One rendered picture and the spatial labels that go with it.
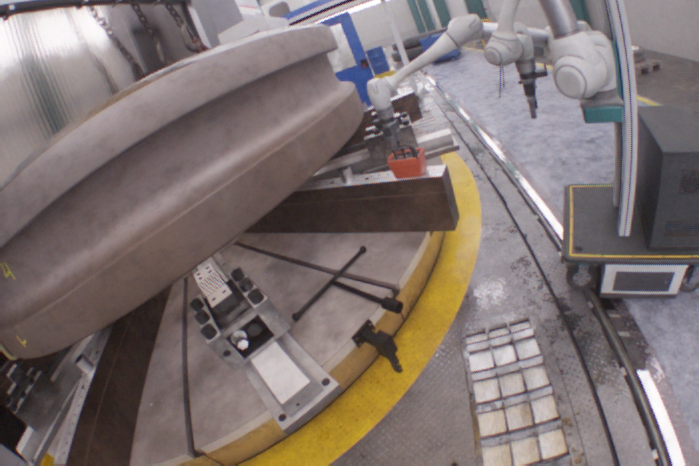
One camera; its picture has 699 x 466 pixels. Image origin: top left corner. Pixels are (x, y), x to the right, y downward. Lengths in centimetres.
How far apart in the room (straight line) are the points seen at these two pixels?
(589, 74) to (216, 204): 161
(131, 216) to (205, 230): 40
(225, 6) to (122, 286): 532
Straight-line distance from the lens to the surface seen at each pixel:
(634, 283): 182
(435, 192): 182
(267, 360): 152
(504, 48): 124
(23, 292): 231
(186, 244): 163
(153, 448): 196
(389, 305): 158
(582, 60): 108
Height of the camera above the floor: 147
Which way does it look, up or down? 26 degrees down
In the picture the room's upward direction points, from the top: 23 degrees counter-clockwise
